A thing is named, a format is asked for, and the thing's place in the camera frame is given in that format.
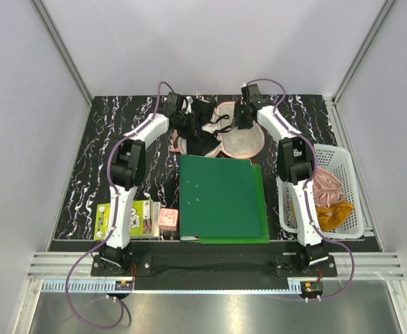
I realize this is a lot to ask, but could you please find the black bra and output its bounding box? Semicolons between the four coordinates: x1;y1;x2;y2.
176;97;232;157

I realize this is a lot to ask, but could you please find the pink floral mesh laundry bag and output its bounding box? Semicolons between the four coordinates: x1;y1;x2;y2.
170;100;265;159

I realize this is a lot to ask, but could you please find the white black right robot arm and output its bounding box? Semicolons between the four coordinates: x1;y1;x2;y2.
233;102;328;276

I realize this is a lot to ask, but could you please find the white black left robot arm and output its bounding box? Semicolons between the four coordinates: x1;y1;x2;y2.
97;97;192;276

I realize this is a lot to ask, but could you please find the small pink box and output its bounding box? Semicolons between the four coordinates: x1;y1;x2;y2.
158;208;179;232

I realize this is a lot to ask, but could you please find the lime green illustrated book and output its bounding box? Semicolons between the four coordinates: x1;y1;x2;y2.
93;200;161;241

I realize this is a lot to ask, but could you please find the pink lace garment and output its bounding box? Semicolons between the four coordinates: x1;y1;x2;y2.
312;167;345;208

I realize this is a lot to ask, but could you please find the light green folder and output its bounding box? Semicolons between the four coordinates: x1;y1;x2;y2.
199;164;270;244

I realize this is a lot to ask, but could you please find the white perforated plastic basket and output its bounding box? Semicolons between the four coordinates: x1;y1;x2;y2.
277;144;365;239

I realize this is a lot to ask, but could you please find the mustard yellow garment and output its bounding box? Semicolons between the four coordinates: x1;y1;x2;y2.
291;201;356;232

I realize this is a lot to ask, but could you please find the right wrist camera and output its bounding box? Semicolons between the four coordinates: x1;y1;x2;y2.
241;83;266;106

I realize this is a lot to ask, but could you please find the dark green ring binder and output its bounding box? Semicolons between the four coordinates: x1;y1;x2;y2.
179;154;262;239

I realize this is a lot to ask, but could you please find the right aluminium frame post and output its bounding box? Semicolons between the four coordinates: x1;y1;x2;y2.
332;0;399;105

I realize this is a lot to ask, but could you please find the aluminium frame post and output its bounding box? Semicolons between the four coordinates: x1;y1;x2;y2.
30;0;93;106
332;0;399;105

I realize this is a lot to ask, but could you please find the left aluminium frame post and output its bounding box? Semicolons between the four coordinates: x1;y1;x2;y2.
30;0;93;106

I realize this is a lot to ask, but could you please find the aluminium rail crossbar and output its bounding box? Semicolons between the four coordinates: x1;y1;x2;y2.
27;252;404;280

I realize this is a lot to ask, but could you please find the white slotted cable duct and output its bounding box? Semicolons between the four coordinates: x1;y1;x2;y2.
42;278;302;294

